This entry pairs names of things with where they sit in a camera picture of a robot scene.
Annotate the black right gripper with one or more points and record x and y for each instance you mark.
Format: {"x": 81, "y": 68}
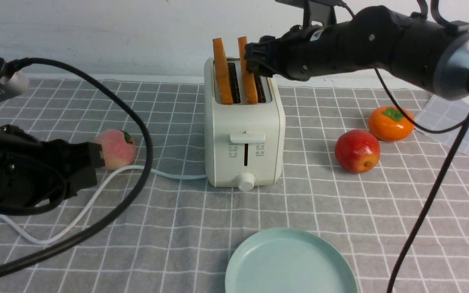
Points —
{"x": 299, "y": 56}

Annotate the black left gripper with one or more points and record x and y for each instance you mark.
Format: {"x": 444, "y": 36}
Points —
{"x": 39, "y": 175}

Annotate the toasted bread slice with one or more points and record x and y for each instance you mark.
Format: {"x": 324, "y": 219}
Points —
{"x": 249, "y": 83}
{"x": 222, "y": 72}

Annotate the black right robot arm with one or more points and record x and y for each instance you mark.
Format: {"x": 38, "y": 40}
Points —
{"x": 417, "y": 51}

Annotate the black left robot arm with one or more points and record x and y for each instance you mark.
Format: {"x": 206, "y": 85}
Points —
{"x": 37, "y": 176}

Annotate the pink peach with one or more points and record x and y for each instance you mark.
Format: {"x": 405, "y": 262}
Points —
{"x": 118, "y": 148}

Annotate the white two-slot toaster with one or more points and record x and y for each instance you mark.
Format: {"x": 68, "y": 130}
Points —
{"x": 243, "y": 143}

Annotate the red apple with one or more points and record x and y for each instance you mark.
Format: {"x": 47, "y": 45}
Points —
{"x": 357, "y": 151}

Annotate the orange persimmon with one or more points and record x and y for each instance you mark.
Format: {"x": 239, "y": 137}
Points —
{"x": 389, "y": 125}

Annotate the light green plate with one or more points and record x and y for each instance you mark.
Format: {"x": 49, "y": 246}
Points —
{"x": 288, "y": 260}

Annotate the grey checked tablecloth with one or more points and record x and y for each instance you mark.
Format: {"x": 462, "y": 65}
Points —
{"x": 177, "y": 236}

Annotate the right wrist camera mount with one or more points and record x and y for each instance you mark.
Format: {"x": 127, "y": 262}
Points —
{"x": 321, "y": 11}

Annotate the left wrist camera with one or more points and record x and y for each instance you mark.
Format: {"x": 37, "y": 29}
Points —
{"x": 2, "y": 87}

